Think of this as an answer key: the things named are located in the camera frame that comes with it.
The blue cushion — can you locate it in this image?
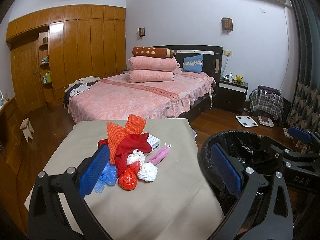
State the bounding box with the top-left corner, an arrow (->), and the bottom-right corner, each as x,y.
182,54 -> 203,74

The blue electric kettle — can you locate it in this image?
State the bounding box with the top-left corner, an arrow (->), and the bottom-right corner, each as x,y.
0,90 -> 4,109

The brown dotted bolster pillow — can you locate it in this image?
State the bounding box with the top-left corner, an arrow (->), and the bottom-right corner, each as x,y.
132,47 -> 174,59

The white blue cardboard box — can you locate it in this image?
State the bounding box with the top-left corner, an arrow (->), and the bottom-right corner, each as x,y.
147,134 -> 161,152

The wooden wardrobe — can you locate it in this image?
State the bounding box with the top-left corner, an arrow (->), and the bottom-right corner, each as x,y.
5,5 -> 126,114

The wall socket plate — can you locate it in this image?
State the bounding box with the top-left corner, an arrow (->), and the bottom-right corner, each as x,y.
222,50 -> 233,56

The right wall lamp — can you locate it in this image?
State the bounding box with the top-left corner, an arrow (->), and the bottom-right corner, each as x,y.
221,17 -> 233,31

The wall lamp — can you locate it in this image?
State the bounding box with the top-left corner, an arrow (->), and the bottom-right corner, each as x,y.
138,28 -> 145,38
221,17 -> 233,31

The black nightstand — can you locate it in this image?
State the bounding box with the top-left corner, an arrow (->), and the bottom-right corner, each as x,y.
214,78 -> 248,114

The bed with pink cover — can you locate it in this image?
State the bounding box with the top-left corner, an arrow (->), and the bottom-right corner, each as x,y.
67,72 -> 216,123

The left wall lamp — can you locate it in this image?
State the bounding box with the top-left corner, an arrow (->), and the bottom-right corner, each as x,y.
138,28 -> 145,38

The white bathroom scale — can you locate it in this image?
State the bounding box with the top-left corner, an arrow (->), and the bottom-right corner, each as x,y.
235,115 -> 258,128

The blue plastic bag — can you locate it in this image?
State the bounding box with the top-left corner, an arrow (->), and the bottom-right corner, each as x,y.
94,161 -> 118,193

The small white stool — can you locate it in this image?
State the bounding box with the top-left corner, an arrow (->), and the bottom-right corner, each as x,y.
20,118 -> 34,142

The white plastic bag ball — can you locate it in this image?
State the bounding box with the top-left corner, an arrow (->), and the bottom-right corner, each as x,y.
126,149 -> 158,182

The clothes pile on bed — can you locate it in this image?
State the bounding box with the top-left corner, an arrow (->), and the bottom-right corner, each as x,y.
63,76 -> 100,109

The black trash bin with liner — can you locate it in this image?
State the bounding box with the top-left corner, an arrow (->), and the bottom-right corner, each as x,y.
197,129 -> 288,230

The lower pink pillow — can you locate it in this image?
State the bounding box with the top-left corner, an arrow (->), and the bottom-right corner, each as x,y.
127,69 -> 174,83

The book on floor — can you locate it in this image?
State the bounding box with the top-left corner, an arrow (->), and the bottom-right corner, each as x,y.
258,115 -> 274,127

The dark patterned curtain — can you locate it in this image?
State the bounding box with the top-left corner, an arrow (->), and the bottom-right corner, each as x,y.
281,0 -> 320,136

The plaid shirt on chair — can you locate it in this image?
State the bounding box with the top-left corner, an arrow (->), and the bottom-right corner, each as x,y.
249,86 -> 284,120

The red plastic bag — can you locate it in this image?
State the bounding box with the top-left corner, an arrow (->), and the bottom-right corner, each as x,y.
118,161 -> 140,191

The red knit glove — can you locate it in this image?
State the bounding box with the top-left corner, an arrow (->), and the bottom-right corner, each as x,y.
114,133 -> 152,176
98,139 -> 108,147

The black headboard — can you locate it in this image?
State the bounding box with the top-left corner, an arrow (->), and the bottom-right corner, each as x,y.
152,44 -> 224,81

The orange foam net sleeve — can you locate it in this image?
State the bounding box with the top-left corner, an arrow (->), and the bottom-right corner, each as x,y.
107,122 -> 125,165
124,114 -> 146,136

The white lotion bottle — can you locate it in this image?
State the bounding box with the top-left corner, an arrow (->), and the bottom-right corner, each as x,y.
228,72 -> 233,82

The yellow plush toy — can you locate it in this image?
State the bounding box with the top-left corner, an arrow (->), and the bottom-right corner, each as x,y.
234,75 -> 244,85

